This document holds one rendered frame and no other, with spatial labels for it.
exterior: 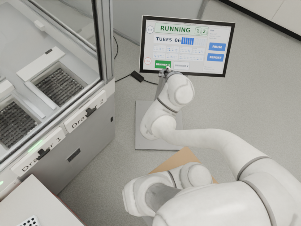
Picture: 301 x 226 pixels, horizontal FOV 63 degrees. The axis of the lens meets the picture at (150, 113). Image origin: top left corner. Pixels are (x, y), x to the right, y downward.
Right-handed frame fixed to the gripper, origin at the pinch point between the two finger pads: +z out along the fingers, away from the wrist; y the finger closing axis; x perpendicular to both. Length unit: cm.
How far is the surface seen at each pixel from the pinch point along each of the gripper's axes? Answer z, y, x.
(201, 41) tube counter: 17.3, -18.2, -16.4
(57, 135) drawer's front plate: -10, 50, 41
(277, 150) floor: 72, -136, 70
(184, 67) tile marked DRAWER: 17.0, -12.5, 0.1
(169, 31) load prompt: 17.1, 1.3, -17.9
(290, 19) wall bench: 179, -164, -52
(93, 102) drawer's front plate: 4.8, 35.5, 25.7
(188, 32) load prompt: 17.2, -9.7, -19.6
